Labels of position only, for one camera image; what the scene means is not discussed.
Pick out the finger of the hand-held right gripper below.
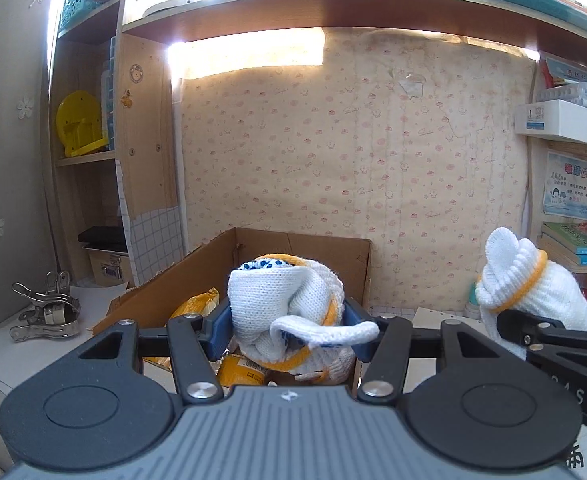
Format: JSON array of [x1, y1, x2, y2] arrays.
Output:
[[496, 309, 587, 356]]

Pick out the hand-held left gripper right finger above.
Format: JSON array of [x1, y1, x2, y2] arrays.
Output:
[[343, 297, 517, 403]]

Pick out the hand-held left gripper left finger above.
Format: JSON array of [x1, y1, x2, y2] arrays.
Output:
[[76, 305, 234, 403]]

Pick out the white knit glove bundle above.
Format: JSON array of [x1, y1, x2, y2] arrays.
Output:
[[293, 347, 357, 386], [475, 226, 587, 343]]

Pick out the blue-dotted white glove bundle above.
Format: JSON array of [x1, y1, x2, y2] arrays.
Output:
[[227, 254, 380, 367]]

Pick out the brown cardboard box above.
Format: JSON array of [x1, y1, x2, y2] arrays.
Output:
[[90, 226, 374, 401]]

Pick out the teal white small jar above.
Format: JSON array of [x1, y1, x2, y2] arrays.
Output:
[[463, 282, 481, 318]]

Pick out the white printed paper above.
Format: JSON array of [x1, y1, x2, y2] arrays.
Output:
[[568, 440, 587, 471]]

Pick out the white loose-leaf paper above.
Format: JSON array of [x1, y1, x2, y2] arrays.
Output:
[[407, 306, 489, 333]]

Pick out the green cover book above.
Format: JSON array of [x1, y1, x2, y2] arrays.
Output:
[[541, 221, 587, 256]]

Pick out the light blue cartoon poster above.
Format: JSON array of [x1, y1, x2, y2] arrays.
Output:
[[543, 150, 587, 218]]

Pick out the white paper sheets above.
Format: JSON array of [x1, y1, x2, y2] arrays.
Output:
[[0, 280, 134, 396]]

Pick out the beige latch box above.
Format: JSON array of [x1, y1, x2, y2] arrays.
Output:
[[83, 245, 131, 283]]

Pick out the black pouch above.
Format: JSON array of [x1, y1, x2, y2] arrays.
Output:
[[77, 226, 128, 251]]

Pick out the steel spring clip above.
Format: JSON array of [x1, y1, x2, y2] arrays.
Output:
[[9, 295, 81, 345], [12, 271, 74, 311]]

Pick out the wooden desk hutch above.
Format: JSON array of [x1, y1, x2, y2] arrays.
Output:
[[48, 0, 587, 286]]

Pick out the white flat box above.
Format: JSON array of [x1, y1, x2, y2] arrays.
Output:
[[515, 100, 587, 148]]

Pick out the clear plastic case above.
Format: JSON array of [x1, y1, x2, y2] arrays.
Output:
[[536, 84, 587, 111]]

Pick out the clear tape scrap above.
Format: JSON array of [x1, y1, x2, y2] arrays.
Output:
[[398, 72, 427, 98]]

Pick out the light blue printed box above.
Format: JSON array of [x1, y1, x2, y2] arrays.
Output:
[[543, 55, 587, 88]]

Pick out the yellow plastic toy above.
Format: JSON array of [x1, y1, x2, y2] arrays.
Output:
[[56, 90, 110, 157]]

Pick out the blue white plastic board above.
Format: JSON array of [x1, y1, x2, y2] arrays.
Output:
[[100, 35, 121, 151]]

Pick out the floral lace curtain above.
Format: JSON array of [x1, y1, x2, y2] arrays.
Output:
[[0, 0, 59, 346]]

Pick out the white round disc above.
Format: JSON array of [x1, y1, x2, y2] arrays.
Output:
[[143, 0, 199, 17]]

